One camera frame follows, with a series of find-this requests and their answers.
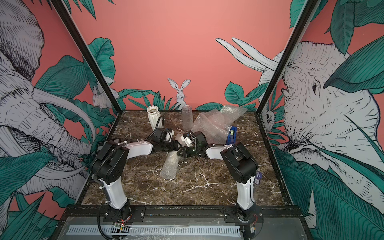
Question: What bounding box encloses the tall white ribbed vase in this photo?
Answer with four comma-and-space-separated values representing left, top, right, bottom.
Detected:
147, 106, 164, 130

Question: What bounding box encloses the bubble wrap pile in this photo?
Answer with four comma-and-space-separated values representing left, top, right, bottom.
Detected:
192, 105, 248, 144

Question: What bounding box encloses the bubble wrap sheet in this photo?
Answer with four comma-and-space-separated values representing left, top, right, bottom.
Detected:
160, 134, 186, 180

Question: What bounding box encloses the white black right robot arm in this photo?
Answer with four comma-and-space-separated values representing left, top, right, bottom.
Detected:
177, 131, 261, 223

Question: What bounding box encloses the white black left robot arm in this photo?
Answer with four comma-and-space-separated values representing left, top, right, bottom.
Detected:
91, 115, 182, 224

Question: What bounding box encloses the clear textured glass vase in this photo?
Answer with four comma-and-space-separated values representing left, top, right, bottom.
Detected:
182, 105, 194, 132

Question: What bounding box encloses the blue tape dispenser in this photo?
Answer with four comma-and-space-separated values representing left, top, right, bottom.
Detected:
226, 126, 237, 145

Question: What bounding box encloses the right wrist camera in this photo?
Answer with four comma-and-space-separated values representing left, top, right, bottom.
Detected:
181, 133, 194, 148

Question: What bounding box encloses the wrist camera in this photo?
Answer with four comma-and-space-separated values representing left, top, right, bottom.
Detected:
166, 130, 175, 142
181, 133, 194, 148

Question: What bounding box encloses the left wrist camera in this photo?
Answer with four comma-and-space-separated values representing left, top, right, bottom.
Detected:
166, 130, 175, 142

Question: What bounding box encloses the black front mounting rail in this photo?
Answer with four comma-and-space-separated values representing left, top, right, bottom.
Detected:
61, 205, 304, 225

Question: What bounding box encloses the white slotted cable duct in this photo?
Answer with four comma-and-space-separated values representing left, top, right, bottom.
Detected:
65, 224, 242, 237

